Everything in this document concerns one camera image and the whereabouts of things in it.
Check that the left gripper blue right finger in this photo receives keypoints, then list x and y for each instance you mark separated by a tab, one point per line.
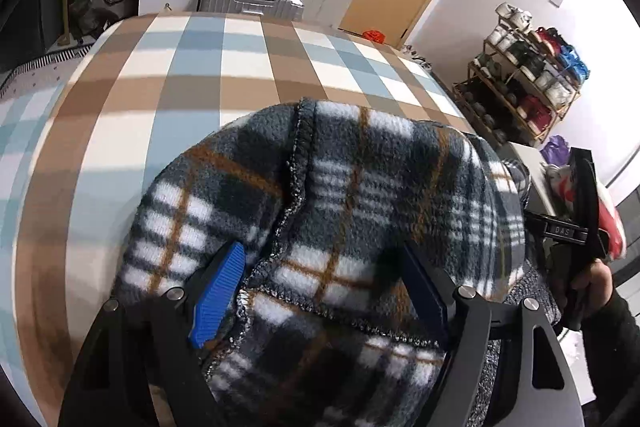
459	321

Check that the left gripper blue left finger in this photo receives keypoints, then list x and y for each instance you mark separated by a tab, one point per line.
183	319

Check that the plaid fleece jacket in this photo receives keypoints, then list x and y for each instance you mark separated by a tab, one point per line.
323	196

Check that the person's right hand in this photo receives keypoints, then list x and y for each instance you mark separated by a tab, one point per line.
600	307

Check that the wooden shoe rack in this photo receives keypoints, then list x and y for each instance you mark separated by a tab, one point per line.
522	83

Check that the checkered bed cover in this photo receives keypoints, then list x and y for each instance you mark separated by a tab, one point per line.
77	154

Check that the orange bag on floor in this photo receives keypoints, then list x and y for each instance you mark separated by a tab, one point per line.
374	36

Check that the silver flat suitcase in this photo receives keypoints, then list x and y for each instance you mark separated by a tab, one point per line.
286	9

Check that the black bag under desk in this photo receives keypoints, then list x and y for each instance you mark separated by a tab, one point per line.
92	17

